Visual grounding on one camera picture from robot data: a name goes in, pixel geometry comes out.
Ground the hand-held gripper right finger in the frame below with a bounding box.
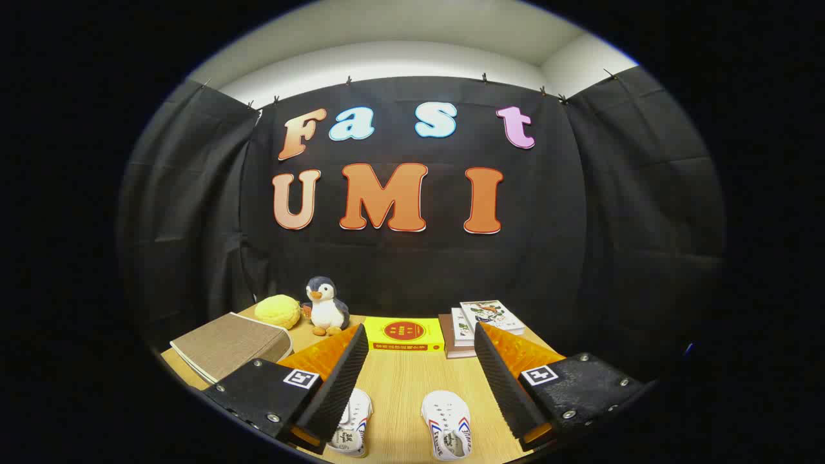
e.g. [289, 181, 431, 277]
[474, 321, 645, 452]

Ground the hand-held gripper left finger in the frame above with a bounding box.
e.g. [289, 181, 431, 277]
[203, 324, 369, 455]

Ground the white striped canvas shoe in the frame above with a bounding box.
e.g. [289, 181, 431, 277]
[325, 388, 373, 458]
[421, 390, 472, 461]

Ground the brown fabric storage box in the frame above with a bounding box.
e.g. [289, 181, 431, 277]
[170, 312, 295, 385]

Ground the white illustrated cover book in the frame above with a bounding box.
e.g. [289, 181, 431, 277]
[460, 300, 526, 336]

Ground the penguin plush toy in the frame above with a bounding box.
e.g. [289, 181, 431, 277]
[302, 276, 351, 337]

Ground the yellow book with red label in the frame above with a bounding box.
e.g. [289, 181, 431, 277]
[363, 316, 445, 353]

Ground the yellow bread plush toy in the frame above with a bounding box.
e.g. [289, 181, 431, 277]
[254, 295, 302, 330]

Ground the black backdrop cloth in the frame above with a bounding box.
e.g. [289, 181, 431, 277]
[116, 64, 726, 381]

